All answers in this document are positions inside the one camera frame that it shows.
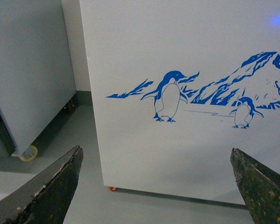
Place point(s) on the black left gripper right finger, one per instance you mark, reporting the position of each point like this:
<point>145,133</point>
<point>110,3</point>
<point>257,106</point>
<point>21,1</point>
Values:
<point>259,187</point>

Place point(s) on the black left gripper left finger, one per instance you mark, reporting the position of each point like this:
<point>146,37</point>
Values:
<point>46,198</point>

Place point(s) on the yellow cabinet caster wheel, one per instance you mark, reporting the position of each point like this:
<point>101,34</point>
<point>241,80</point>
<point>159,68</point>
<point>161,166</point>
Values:
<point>30,154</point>

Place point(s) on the red freezer caster wheel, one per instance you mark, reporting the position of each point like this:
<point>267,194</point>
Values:
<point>111,188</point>

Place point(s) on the grey metal cabinet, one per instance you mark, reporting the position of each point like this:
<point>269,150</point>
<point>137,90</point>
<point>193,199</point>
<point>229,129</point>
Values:
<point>36,74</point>

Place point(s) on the white chest freezer blue rim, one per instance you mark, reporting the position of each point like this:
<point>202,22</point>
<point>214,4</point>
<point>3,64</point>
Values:
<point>176,85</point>

